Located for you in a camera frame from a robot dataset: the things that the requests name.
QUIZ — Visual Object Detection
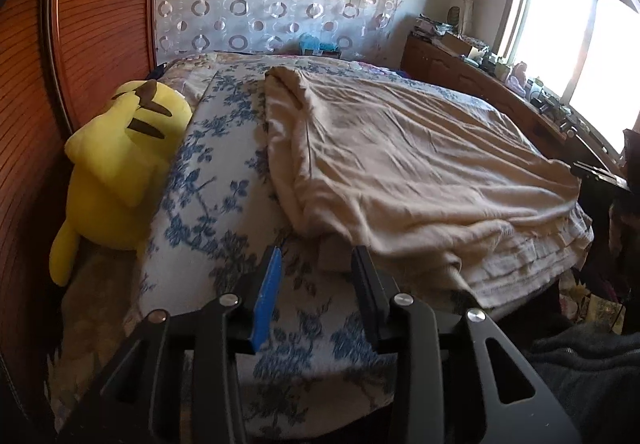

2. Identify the pile of papers and cloths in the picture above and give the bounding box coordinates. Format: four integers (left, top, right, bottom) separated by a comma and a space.
415, 14, 452, 38

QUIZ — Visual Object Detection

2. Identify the small box with blue packets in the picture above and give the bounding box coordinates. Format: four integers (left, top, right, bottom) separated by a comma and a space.
298, 33, 342, 58

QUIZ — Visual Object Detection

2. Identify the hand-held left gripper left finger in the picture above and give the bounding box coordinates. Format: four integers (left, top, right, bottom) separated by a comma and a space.
57, 246, 286, 444

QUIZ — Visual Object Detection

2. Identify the open cardboard box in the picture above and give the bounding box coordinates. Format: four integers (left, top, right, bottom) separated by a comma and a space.
442, 33, 474, 57

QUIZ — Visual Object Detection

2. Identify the yellow floral bag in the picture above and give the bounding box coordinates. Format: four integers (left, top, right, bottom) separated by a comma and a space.
559, 269, 627, 336

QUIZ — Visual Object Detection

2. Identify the long wooden cabinet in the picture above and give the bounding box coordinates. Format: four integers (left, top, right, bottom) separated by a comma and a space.
400, 33, 626, 185

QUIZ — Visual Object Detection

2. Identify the yellow plush toy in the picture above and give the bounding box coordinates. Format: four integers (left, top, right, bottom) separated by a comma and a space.
50, 80, 194, 287

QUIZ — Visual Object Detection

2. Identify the beige printed t-shirt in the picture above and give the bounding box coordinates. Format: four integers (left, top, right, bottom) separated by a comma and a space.
264, 66, 596, 311

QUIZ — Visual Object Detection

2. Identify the black chair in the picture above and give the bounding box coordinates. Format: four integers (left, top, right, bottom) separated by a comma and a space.
570, 128, 640, 297

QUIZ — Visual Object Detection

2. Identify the dark grey garment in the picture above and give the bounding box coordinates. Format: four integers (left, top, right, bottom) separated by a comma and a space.
520, 319, 640, 444

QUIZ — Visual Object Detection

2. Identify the wooden-framed window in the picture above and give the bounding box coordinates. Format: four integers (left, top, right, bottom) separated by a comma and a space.
495, 0, 640, 160

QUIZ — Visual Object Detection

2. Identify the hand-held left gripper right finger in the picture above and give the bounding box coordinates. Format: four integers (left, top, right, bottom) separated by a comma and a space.
350, 246, 583, 444

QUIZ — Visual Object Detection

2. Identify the pink figurine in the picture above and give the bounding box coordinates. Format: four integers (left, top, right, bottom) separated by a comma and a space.
507, 61, 529, 93

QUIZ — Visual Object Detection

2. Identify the wooden slatted wardrobe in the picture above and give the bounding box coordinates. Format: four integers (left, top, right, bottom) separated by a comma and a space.
0, 0, 162, 444

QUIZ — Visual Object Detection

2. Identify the blue floral cloth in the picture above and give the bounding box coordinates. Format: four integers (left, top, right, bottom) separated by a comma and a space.
135, 60, 501, 425

